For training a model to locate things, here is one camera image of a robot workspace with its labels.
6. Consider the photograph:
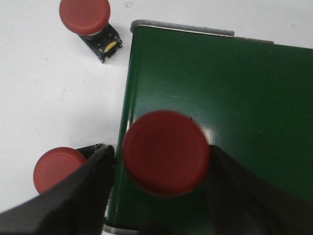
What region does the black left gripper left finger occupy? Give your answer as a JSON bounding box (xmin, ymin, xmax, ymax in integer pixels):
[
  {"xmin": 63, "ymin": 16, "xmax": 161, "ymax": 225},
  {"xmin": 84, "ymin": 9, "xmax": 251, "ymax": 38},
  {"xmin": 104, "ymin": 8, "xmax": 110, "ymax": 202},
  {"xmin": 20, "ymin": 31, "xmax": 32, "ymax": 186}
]
[{"xmin": 0, "ymin": 145, "xmax": 114, "ymax": 235}]

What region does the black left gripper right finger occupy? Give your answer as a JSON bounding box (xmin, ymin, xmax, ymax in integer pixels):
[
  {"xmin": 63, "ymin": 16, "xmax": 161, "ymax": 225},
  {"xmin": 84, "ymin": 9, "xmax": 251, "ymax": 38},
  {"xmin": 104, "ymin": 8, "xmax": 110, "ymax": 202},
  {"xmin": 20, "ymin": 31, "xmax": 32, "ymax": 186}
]
[{"xmin": 203, "ymin": 145, "xmax": 313, "ymax": 235}]

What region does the red mushroom push button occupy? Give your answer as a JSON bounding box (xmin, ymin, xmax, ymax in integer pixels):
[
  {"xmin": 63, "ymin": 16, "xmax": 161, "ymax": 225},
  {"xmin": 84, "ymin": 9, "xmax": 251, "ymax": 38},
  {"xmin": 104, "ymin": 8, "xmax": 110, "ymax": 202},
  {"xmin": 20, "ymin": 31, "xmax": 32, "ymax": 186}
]
[
  {"xmin": 122, "ymin": 110, "xmax": 211, "ymax": 197},
  {"xmin": 59, "ymin": 0, "xmax": 123, "ymax": 63},
  {"xmin": 33, "ymin": 143, "xmax": 115, "ymax": 195}
]

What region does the green conveyor belt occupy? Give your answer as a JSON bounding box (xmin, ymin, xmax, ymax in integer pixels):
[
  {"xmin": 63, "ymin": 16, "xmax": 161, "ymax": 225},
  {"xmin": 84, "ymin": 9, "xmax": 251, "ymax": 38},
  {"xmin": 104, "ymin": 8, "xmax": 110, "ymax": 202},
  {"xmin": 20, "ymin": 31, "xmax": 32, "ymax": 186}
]
[{"xmin": 105, "ymin": 26, "xmax": 313, "ymax": 235}]

